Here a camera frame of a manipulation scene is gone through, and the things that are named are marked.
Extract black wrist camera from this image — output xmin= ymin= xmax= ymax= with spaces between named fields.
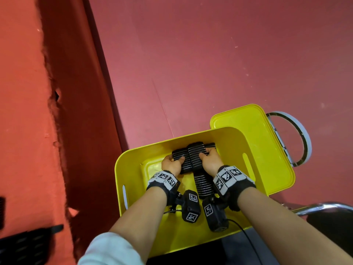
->
xmin=202 ymin=196 xmax=229 ymax=232
xmin=182 ymin=189 xmax=202 ymax=224

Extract yellow plastic bin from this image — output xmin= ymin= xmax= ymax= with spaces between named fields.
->
xmin=115 ymin=127 xmax=270 ymax=258

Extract person's right hand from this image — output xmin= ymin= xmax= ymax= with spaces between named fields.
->
xmin=199 ymin=147 xmax=225 ymax=178

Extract person's left hand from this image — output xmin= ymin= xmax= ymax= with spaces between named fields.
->
xmin=161 ymin=154 xmax=186 ymax=177

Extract person's right forearm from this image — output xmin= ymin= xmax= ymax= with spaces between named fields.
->
xmin=237 ymin=187 xmax=353 ymax=265

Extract grey metal stand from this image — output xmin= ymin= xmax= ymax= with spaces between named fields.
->
xmin=284 ymin=201 xmax=353 ymax=217

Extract black trousers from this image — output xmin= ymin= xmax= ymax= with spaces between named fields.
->
xmin=146 ymin=220 xmax=279 ymax=265

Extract black wristband with marker tags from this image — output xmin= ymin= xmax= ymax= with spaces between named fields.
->
xmin=212 ymin=165 xmax=257 ymax=212
xmin=146 ymin=169 xmax=182 ymax=206

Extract person's left forearm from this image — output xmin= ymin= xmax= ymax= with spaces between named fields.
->
xmin=108 ymin=187 xmax=169 ymax=260

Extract yellow bin lid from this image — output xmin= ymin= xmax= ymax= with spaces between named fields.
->
xmin=210 ymin=103 xmax=296 ymax=195

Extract light blue sleeve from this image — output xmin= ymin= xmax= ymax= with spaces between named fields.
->
xmin=77 ymin=232 xmax=145 ymax=265

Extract grey curved carry handle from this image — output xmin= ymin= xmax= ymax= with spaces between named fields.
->
xmin=266 ymin=111 xmax=313 ymax=168

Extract stack of striped wraps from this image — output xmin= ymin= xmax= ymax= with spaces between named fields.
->
xmin=0 ymin=196 xmax=65 ymax=265

